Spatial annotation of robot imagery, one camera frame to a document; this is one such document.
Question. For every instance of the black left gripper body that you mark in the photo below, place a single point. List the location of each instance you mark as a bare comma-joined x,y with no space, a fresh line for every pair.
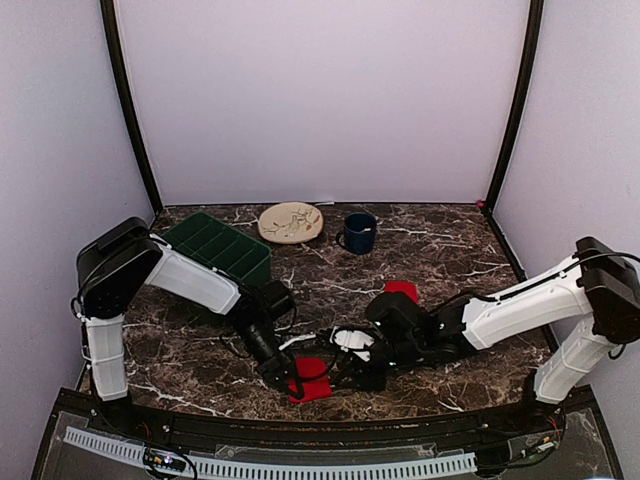
268,365

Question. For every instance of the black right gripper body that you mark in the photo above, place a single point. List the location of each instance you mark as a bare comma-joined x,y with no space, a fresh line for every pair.
404,352

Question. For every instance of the green divided plastic tray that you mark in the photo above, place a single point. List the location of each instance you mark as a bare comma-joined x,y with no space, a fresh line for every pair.
215,244

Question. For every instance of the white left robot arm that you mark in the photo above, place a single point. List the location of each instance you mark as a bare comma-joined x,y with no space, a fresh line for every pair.
113,268

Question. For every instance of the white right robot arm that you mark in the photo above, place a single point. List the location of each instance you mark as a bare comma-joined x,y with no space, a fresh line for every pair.
597,285

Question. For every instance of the dark blue mug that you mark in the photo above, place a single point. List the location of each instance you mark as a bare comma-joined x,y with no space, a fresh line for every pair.
358,233

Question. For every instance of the beige floral ceramic plate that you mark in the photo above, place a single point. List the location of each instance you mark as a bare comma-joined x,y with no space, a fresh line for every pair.
290,223

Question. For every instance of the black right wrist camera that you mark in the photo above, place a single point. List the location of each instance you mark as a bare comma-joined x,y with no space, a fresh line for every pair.
394,315

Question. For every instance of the white slotted cable duct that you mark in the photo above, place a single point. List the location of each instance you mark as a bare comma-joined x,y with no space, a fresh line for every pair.
167,464

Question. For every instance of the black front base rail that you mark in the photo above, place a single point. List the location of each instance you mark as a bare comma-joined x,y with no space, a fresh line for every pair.
481,428

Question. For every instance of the black left frame post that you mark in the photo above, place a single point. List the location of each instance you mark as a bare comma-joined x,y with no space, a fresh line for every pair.
126,100

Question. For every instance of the black frame post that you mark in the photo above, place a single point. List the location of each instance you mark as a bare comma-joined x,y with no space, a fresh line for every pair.
126,100
529,50

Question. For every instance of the black right frame post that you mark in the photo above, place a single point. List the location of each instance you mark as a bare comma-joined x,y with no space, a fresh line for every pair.
529,50

